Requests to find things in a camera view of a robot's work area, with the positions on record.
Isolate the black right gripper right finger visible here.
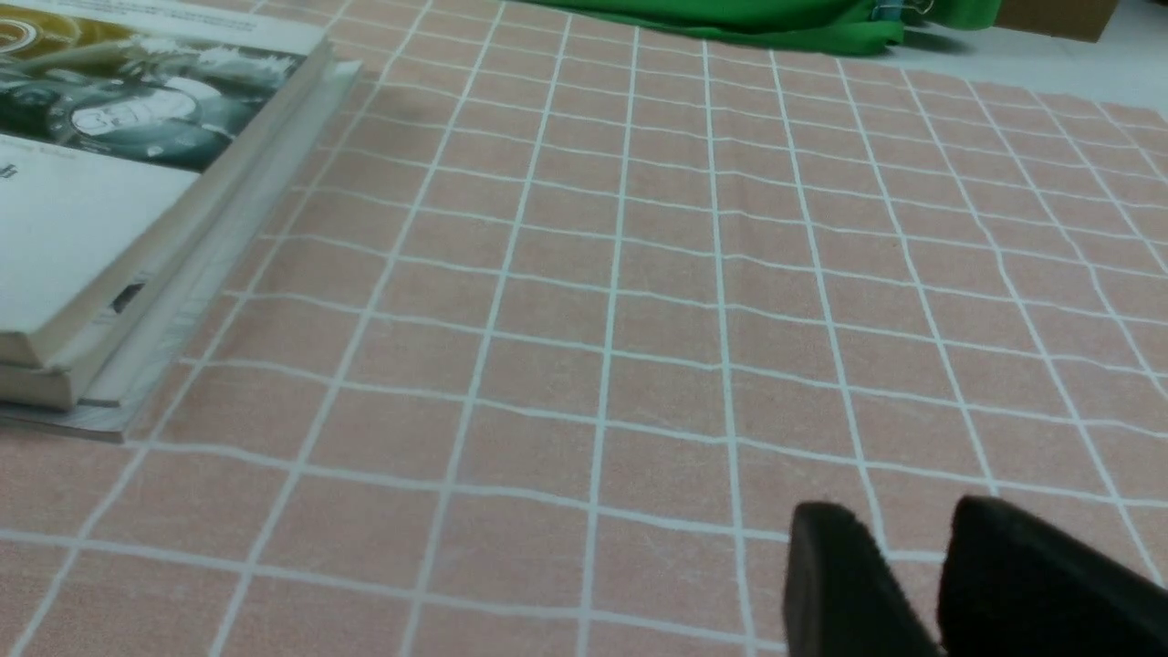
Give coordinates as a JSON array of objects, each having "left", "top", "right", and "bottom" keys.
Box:
[{"left": 937, "top": 495, "right": 1167, "bottom": 656}]

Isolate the green cloth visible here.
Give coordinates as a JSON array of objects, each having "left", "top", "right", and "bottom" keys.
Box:
[{"left": 542, "top": 1, "right": 1001, "bottom": 56}]

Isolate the bottom thin white book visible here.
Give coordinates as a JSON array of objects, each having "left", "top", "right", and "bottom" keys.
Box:
[{"left": 4, "top": 61, "right": 361, "bottom": 443}]

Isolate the pink grid-pattern tablecloth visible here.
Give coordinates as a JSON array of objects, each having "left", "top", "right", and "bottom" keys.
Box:
[{"left": 4, "top": 1, "right": 1164, "bottom": 656}]

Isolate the top book with photo cover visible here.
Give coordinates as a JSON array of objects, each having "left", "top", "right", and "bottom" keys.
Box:
[{"left": 1, "top": 1, "right": 332, "bottom": 369}]

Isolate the brown cardboard box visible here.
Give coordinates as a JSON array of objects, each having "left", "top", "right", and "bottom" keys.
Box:
[{"left": 994, "top": 0, "right": 1119, "bottom": 43}]

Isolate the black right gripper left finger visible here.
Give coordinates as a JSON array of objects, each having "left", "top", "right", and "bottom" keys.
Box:
[{"left": 783, "top": 502, "right": 943, "bottom": 656}]

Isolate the middle white book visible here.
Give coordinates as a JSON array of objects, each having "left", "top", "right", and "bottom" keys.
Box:
[{"left": 4, "top": 61, "right": 361, "bottom": 422}]

